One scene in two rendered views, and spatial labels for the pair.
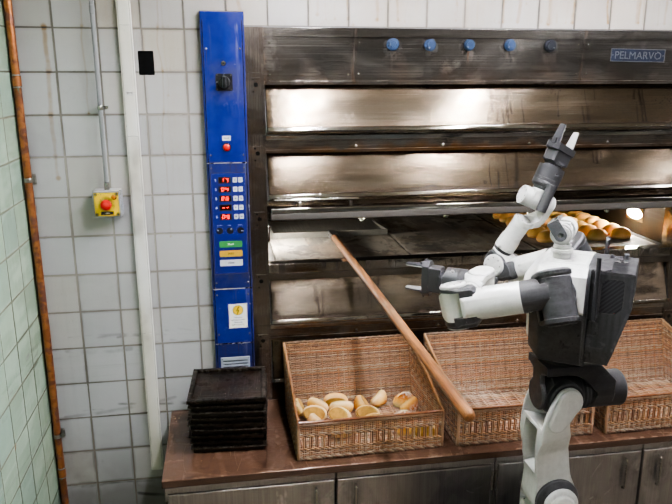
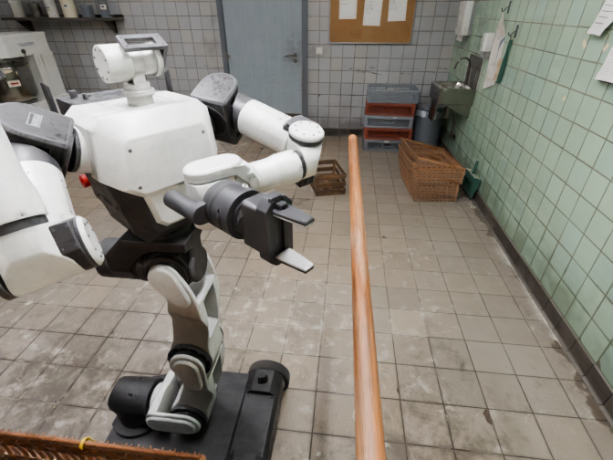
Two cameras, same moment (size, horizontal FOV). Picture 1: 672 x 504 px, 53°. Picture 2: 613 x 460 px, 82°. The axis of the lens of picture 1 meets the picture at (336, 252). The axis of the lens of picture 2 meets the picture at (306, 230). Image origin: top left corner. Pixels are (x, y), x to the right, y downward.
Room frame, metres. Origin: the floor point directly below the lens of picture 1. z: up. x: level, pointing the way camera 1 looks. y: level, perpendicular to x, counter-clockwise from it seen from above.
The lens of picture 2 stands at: (2.60, -0.13, 1.57)
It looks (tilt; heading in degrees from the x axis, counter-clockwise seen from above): 32 degrees down; 196
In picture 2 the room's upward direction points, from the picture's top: straight up
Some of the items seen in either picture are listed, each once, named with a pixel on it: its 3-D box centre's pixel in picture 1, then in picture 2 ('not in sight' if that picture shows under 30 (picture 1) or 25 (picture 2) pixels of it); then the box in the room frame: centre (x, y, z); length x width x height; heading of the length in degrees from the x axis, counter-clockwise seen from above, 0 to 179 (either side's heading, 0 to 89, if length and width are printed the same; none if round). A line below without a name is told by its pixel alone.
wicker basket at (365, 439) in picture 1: (358, 391); not in sight; (2.46, -0.09, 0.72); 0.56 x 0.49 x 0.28; 100
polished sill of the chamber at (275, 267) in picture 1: (477, 258); not in sight; (2.84, -0.61, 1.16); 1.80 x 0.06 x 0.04; 99
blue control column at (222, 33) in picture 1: (229, 238); not in sight; (3.56, 0.57, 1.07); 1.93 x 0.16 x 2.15; 9
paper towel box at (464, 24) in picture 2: not in sight; (464, 21); (-2.16, 0.33, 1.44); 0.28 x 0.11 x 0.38; 9
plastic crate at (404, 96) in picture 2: not in sight; (391, 93); (-2.07, -0.35, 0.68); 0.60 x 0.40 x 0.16; 100
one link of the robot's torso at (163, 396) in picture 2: not in sight; (182, 401); (1.96, -0.81, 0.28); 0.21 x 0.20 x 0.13; 99
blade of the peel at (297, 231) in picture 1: (325, 225); not in sight; (3.33, 0.05, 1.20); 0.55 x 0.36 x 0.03; 100
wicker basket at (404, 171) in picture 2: not in sight; (425, 176); (-0.86, 0.14, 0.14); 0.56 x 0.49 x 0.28; 15
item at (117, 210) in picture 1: (108, 202); not in sight; (2.53, 0.86, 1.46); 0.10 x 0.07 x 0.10; 99
